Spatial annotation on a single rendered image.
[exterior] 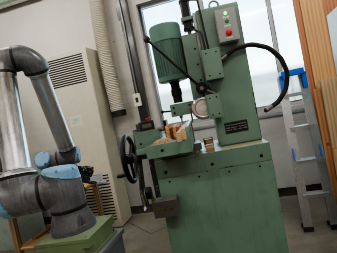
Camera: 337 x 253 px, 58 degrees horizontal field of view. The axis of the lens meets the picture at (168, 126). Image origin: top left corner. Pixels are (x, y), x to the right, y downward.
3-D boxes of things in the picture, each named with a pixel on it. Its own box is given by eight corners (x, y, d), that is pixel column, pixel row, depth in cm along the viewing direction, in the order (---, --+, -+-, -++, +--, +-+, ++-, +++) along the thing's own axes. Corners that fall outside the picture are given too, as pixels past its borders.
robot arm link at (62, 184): (83, 206, 123) (73, 164, 122) (40, 217, 121) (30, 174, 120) (89, 196, 138) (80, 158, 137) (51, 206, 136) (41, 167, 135)
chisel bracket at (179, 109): (173, 119, 177) (170, 105, 176) (197, 114, 175) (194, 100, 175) (172, 120, 169) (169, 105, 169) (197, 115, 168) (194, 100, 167)
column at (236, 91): (217, 141, 183) (195, 22, 179) (255, 134, 180) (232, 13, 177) (220, 146, 161) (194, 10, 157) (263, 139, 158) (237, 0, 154)
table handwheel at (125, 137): (134, 156, 198) (119, 124, 179) (163, 151, 196) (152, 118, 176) (132, 194, 177) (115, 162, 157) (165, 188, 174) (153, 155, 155)
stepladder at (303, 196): (300, 226, 232) (271, 74, 237) (335, 223, 226) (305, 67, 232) (304, 233, 216) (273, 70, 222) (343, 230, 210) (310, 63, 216)
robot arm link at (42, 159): (53, 147, 163) (60, 155, 175) (31, 152, 162) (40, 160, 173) (54, 163, 159) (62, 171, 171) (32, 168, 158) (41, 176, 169)
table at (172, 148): (148, 145, 200) (147, 136, 200) (194, 137, 196) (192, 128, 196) (127, 163, 140) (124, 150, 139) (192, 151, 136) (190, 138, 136)
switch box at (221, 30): (219, 45, 157) (213, 14, 156) (238, 40, 156) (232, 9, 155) (219, 42, 151) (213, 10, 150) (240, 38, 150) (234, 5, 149)
